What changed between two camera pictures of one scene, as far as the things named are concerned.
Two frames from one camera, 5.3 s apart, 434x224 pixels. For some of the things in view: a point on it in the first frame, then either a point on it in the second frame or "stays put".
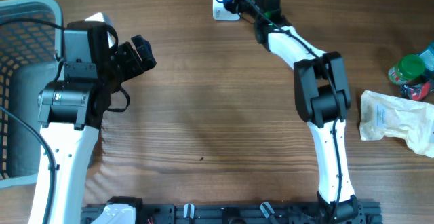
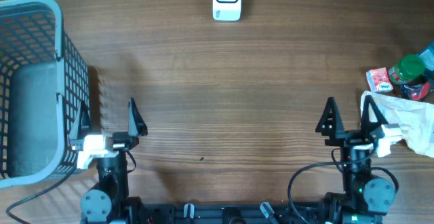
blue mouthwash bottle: x=428 y=57 stays put
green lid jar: x=409 y=67 stays put
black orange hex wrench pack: x=417 y=91 stays put
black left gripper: x=135 y=67 to x=126 y=140
